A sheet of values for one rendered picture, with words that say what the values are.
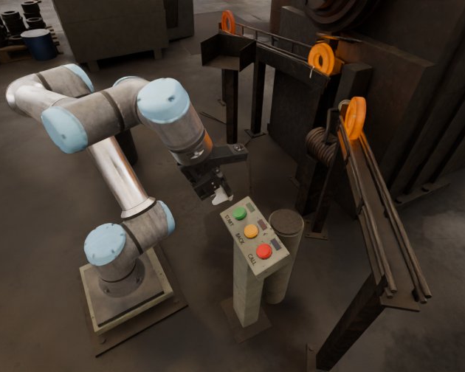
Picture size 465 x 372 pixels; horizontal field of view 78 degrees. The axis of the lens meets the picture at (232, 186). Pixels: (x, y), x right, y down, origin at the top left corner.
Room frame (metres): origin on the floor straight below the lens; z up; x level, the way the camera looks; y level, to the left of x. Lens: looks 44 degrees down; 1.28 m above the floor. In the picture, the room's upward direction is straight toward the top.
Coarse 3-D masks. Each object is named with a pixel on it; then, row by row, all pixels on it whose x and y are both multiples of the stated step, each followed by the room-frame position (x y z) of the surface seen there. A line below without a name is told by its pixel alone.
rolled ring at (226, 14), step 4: (224, 12) 2.43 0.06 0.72; (228, 12) 2.39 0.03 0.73; (224, 16) 2.45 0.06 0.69; (228, 16) 2.37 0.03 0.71; (232, 16) 2.37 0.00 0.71; (224, 20) 2.47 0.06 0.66; (232, 20) 2.35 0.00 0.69; (224, 24) 2.47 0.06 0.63; (232, 24) 2.34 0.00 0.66; (224, 28) 2.46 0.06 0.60; (232, 28) 2.33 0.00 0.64; (232, 32) 2.34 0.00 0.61
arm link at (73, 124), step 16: (16, 80) 0.85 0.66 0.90; (32, 80) 0.87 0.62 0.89; (16, 96) 0.78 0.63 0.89; (32, 96) 0.67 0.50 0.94; (48, 96) 0.61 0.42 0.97; (64, 96) 0.59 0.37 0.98; (96, 96) 0.52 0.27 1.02; (16, 112) 0.79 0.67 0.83; (32, 112) 0.62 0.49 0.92; (48, 112) 0.46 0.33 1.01; (64, 112) 0.47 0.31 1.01; (80, 112) 0.48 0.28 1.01; (96, 112) 0.49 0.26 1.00; (112, 112) 0.50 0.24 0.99; (48, 128) 0.47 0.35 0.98; (64, 128) 0.44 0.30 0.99; (80, 128) 0.45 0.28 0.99; (96, 128) 0.47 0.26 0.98; (112, 128) 0.49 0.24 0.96; (64, 144) 0.44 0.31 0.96; (80, 144) 0.45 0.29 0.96
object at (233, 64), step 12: (216, 36) 1.92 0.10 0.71; (228, 36) 1.91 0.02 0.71; (204, 48) 1.80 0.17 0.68; (216, 48) 1.91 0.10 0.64; (228, 48) 1.91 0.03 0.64; (240, 48) 1.86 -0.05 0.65; (252, 48) 1.77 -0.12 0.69; (204, 60) 1.79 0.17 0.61; (216, 60) 1.85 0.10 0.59; (228, 60) 1.83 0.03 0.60; (240, 60) 1.64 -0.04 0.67; (252, 60) 1.78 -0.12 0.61; (228, 72) 1.76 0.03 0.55; (228, 84) 1.76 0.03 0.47; (228, 96) 1.76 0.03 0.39; (228, 108) 1.76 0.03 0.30; (228, 120) 1.76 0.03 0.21; (228, 132) 1.76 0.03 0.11; (216, 144) 1.76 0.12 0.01; (228, 144) 1.76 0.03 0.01
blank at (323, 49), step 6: (312, 48) 1.49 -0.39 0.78; (318, 48) 1.45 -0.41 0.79; (324, 48) 1.41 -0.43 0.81; (330, 48) 1.41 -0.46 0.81; (312, 54) 1.48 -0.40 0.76; (318, 54) 1.44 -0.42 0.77; (324, 54) 1.40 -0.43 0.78; (330, 54) 1.39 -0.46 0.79; (312, 60) 1.47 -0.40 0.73; (318, 60) 1.48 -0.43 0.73; (324, 60) 1.40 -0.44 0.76; (330, 60) 1.37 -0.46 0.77; (318, 66) 1.45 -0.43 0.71; (324, 66) 1.39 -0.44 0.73; (330, 66) 1.37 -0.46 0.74; (330, 72) 1.38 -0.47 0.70
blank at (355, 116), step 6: (354, 102) 0.97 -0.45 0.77; (360, 102) 0.94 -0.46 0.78; (348, 108) 1.02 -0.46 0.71; (354, 108) 0.94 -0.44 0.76; (360, 108) 0.91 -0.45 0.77; (348, 114) 0.99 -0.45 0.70; (354, 114) 0.92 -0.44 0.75; (360, 114) 0.90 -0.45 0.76; (348, 120) 0.98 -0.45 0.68; (354, 120) 0.89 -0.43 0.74; (360, 120) 0.89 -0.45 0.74; (348, 126) 0.95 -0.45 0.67; (354, 126) 0.88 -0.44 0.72; (360, 126) 0.88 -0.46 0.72; (348, 132) 0.92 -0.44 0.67; (354, 132) 0.88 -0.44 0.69; (360, 132) 0.88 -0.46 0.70; (354, 138) 0.89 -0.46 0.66
